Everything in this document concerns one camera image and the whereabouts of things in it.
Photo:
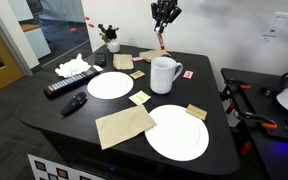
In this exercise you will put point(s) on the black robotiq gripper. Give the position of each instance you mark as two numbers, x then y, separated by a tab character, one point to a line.
168	4

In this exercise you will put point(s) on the white ceramic mug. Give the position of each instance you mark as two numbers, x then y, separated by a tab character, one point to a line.
162	80

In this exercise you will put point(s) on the pink sugar packet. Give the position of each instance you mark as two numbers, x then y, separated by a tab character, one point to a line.
137	59
188	74

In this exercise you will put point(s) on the dark red rose bouquet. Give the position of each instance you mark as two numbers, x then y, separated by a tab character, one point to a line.
109	33

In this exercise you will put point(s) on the white ribbed vase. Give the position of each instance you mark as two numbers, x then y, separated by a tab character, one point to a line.
114	47

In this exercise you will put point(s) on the brown sugar packet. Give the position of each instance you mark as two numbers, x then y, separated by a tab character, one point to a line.
137	74
196	112

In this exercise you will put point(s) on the orange bud flower sprig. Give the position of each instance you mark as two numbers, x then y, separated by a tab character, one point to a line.
90	25

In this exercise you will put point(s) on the short black remote control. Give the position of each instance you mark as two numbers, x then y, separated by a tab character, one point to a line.
100	59

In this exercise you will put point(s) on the small white paper slip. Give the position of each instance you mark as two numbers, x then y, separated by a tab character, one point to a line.
98	68

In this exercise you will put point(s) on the pale yellow sweetener packet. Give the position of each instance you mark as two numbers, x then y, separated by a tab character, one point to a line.
139	97

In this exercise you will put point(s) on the white round plate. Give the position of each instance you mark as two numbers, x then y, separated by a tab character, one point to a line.
176	133
110	85

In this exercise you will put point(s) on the crumpled white tissue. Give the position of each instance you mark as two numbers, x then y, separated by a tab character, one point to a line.
72	66

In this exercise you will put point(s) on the long black tv remote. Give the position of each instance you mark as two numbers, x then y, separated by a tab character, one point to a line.
70	82

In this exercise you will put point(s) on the large tan paper napkin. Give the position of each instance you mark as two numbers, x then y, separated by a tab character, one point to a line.
124	126

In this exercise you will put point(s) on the curved black pointer remote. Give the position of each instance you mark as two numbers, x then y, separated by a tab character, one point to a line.
74	103

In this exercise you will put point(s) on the white cabinet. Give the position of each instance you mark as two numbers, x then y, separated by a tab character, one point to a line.
37	41

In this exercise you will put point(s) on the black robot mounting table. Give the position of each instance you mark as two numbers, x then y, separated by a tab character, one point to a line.
277	153

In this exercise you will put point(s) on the checkered calibration board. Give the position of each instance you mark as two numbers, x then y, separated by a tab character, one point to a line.
60	170

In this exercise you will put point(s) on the white wall outlet plate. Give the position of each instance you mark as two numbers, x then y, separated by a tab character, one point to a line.
276	25

